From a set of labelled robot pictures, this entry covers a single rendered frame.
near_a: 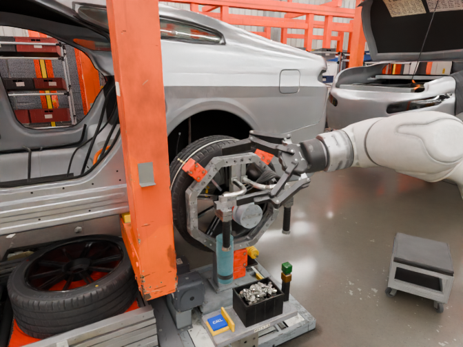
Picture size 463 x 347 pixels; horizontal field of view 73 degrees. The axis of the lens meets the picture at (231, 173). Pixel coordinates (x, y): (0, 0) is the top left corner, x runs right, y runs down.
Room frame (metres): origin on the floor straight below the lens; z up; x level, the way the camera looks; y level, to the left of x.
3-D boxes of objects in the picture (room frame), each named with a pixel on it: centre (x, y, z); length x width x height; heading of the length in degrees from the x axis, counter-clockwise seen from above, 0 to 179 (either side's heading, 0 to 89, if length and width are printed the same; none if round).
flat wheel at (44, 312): (1.52, 0.88, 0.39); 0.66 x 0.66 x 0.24
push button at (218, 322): (1.10, 0.06, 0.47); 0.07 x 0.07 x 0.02; 27
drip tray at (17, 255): (2.31, 1.68, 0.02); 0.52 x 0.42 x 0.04; 111
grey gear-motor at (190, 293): (1.63, 0.32, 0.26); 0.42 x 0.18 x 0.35; 27
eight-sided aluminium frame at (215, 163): (1.55, -0.02, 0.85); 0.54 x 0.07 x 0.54; 117
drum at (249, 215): (1.49, -0.05, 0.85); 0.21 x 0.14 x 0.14; 27
